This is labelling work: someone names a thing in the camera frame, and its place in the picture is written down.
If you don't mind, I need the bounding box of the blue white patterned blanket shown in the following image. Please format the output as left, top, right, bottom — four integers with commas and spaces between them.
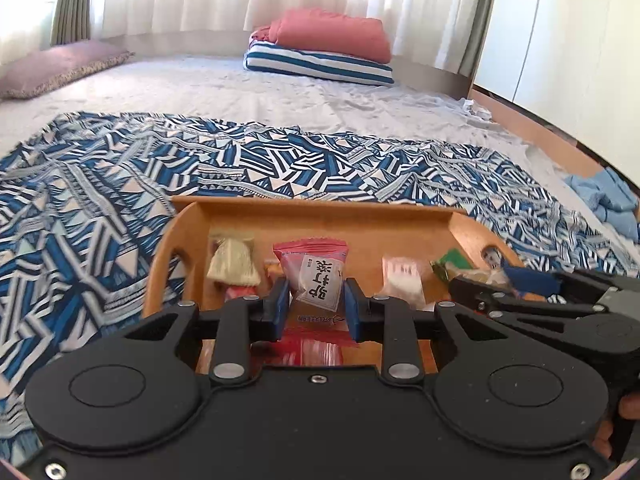
0, 111, 640, 463

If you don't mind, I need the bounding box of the white wardrobe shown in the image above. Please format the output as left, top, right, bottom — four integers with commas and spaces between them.
469, 0, 640, 173

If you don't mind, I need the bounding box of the pink-red packet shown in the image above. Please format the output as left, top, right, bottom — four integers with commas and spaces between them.
284, 305, 352, 342

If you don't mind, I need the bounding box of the light grey bed sheet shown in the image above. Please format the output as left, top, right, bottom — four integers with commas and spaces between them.
0, 54, 640, 243

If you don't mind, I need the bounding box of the clear white candy packet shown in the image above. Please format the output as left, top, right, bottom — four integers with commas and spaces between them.
381, 255, 427, 312

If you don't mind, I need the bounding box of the pink and white candy packet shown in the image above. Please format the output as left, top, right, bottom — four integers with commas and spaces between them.
272, 240, 349, 317

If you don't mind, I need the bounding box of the blue white striped pillow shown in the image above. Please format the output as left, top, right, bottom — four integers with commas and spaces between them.
243, 41, 397, 87

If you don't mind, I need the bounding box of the white crumpled cloth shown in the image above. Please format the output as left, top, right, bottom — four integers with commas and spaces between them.
461, 99, 495, 122

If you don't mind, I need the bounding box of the person's right hand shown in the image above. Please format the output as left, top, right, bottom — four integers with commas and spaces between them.
596, 393, 640, 457

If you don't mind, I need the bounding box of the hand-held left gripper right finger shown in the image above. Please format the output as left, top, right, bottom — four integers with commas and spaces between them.
344, 278, 506, 387

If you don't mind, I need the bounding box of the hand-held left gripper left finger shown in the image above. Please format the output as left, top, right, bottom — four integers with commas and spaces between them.
125, 276, 292, 387

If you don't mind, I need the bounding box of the green snack packet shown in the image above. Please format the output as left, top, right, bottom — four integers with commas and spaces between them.
429, 247, 474, 282

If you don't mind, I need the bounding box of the salmon folded blanket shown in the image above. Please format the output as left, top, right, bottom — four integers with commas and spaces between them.
249, 7, 392, 64

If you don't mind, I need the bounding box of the gold foil packet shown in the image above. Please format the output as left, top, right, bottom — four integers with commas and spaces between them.
206, 231, 262, 286

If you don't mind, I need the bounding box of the purple pillow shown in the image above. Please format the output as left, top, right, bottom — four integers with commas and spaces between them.
0, 40, 137, 101

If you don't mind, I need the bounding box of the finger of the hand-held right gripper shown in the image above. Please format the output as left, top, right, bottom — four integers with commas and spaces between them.
447, 275, 577, 331
501, 265, 622, 307

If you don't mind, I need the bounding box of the wooden tray with handles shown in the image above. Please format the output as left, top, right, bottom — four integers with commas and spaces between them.
144, 196, 527, 377

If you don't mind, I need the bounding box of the light blue cloth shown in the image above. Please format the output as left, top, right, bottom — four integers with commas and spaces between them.
564, 166, 640, 244

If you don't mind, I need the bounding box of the grey-green curtain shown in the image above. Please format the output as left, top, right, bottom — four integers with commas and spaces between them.
49, 0, 94, 47

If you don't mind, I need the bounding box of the wooden bed frame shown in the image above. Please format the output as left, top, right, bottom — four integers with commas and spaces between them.
466, 82, 608, 168

